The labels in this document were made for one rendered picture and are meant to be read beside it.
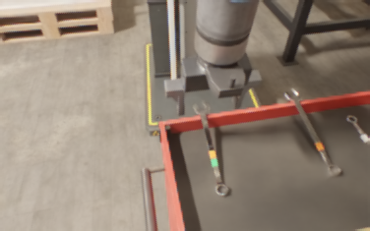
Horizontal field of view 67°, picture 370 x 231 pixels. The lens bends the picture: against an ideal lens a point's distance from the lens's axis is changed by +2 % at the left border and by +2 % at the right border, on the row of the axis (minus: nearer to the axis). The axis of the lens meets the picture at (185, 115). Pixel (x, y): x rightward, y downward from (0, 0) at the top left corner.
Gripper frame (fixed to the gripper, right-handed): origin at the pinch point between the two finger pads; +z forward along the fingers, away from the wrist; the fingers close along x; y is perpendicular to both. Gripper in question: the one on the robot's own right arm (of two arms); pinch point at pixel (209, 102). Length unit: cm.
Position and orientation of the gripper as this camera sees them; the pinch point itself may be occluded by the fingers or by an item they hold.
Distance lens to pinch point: 64.3
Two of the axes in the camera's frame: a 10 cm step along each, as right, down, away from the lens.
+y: -1.7, -8.3, 5.2
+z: -0.3, 5.4, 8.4
